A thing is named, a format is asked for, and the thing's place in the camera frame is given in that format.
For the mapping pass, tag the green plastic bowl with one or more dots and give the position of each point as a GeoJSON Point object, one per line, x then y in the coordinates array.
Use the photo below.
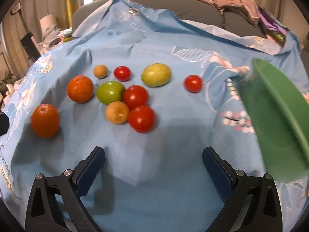
{"type": "Point", "coordinates": [272, 116]}

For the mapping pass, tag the large red tomato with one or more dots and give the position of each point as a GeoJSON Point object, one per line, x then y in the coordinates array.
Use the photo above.
{"type": "Point", "coordinates": [141, 119]}
{"type": "Point", "coordinates": [136, 96]}

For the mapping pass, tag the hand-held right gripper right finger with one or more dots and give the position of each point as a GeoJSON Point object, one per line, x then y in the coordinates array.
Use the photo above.
{"type": "Point", "coordinates": [216, 168]}

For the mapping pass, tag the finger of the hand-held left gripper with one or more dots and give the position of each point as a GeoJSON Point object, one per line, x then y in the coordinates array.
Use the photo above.
{"type": "Point", "coordinates": [3, 124]}

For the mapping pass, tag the yellow-green mango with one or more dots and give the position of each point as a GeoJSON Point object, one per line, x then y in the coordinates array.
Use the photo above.
{"type": "Point", "coordinates": [156, 75]}

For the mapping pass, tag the blue floral bed sheet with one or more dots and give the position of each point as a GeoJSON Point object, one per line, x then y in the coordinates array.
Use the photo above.
{"type": "Point", "coordinates": [154, 154]}

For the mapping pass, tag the grey crumpled cloth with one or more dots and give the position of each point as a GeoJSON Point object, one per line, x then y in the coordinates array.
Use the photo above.
{"type": "Point", "coordinates": [52, 37]}

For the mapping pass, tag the green jujube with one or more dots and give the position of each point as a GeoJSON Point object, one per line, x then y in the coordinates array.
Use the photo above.
{"type": "Point", "coordinates": [109, 92]}

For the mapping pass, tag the small tan longan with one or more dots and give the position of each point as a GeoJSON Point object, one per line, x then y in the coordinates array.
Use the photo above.
{"type": "Point", "coordinates": [100, 71]}

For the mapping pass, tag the pink clothes pile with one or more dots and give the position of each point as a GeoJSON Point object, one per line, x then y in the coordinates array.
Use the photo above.
{"type": "Point", "coordinates": [236, 1]}

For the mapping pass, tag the grey sofa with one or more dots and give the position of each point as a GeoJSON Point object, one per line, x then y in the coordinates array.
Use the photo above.
{"type": "Point", "coordinates": [193, 7]}

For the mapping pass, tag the black floor stand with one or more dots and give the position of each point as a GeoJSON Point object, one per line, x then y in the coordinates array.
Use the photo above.
{"type": "Point", "coordinates": [29, 41]}

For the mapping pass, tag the orange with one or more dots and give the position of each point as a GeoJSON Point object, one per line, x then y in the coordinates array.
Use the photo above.
{"type": "Point", "coordinates": [45, 120]}
{"type": "Point", "coordinates": [80, 89]}

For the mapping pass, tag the large tan longan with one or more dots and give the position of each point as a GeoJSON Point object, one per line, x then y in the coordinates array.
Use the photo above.
{"type": "Point", "coordinates": [117, 113]}

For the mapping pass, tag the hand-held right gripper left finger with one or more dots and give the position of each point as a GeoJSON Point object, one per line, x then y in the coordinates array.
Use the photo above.
{"type": "Point", "coordinates": [90, 168]}

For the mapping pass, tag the small red tomato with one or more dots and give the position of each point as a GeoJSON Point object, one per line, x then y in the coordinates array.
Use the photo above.
{"type": "Point", "coordinates": [122, 73]}
{"type": "Point", "coordinates": [193, 83]}

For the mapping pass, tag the white paper roll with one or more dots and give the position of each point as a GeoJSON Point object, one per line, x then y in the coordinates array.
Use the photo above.
{"type": "Point", "coordinates": [47, 22]}

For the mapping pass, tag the purple clothes pile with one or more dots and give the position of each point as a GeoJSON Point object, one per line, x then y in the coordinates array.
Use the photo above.
{"type": "Point", "coordinates": [272, 26]}

